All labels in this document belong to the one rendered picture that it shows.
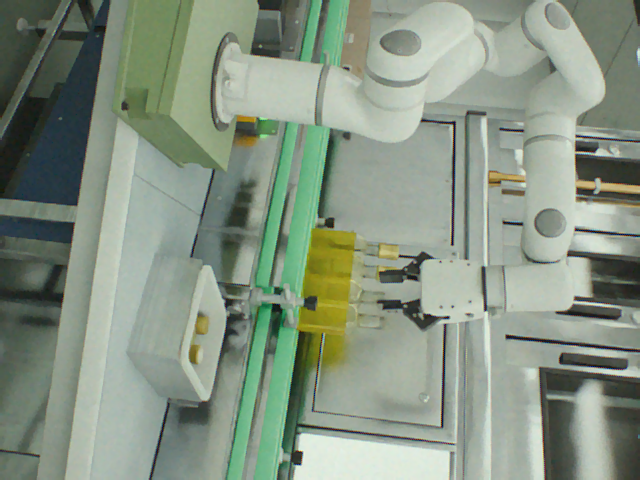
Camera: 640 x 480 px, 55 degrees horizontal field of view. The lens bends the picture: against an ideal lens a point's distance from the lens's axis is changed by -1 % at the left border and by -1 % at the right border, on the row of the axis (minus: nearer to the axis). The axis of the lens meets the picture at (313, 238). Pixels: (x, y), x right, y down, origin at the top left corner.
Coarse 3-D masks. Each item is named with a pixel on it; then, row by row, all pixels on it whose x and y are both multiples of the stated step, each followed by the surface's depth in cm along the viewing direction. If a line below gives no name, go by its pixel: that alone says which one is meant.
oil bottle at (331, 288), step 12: (312, 276) 134; (324, 276) 134; (312, 288) 132; (324, 288) 132; (336, 288) 132; (348, 288) 132; (360, 288) 133; (336, 300) 131; (348, 300) 131; (360, 300) 132
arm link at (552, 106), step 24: (552, 0) 101; (528, 24) 101; (552, 24) 99; (552, 48) 99; (576, 48) 100; (576, 72) 99; (600, 72) 101; (528, 96) 109; (552, 96) 103; (576, 96) 100; (600, 96) 101; (528, 120) 107; (552, 120) 104
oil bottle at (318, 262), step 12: (312, 252) 137; (324, 252) 136; (336, 252) 136; (312, 264) 135; (324, 264) 135; (336, 264) 135; (348, 264) 135; (360, 264) 135; (336, 276) 135; (348, 276) 134; (360, 276) 135
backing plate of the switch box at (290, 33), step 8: (288, 24) 156; (296, 24) 156; (288, 32) 154; (296, 32) 154; (288, 40) 153; (296, 40) 153; (256, 48) 152; (264, 48) 152; (272, 48) 152; (280, 48) 152; (288, 48) 151
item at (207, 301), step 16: (208, 272) 102; (208, 288) 108; (192, 304) 98; (208, 304) 113; (192, 320) 96; (224, 320) 118; (208, 336) 117; (208, 352) 115; (192, 368) 98; (208, 368) 114; (192, 384) 102; (208, 384) 112
